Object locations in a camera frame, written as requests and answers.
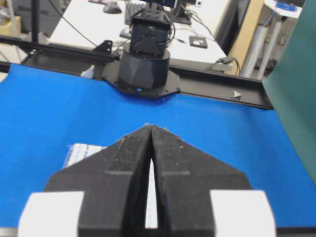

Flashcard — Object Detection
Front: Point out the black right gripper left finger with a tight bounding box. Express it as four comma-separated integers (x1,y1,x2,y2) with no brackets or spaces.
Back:
44,125,151,237

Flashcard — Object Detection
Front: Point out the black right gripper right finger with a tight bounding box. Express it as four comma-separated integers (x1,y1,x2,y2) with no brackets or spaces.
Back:
152,126,250,237

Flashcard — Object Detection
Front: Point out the white blue striped towel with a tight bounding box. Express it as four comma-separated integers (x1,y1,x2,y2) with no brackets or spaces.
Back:
63,143,158,229

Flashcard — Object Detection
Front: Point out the blue table mat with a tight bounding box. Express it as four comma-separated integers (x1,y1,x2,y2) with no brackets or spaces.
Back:
0,65,316,228

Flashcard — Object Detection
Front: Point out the black square device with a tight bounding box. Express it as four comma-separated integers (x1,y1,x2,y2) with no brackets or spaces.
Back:
189,36,208,48

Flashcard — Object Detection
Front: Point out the green backdrop board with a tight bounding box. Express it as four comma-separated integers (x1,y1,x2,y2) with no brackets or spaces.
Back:
263,0,316,182

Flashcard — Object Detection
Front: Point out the black monitor stand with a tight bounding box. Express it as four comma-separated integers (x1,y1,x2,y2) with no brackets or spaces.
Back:
168,0,191,25

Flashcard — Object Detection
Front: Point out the white office desk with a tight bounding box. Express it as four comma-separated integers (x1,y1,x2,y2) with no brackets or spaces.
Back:
49,0,226,70

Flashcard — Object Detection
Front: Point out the black tripod pole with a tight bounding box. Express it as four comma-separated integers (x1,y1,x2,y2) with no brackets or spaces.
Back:
31,0,40,43

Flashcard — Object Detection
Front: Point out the black aluminium frame rail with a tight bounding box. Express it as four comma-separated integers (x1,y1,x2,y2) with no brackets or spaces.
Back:
0,36,273,110

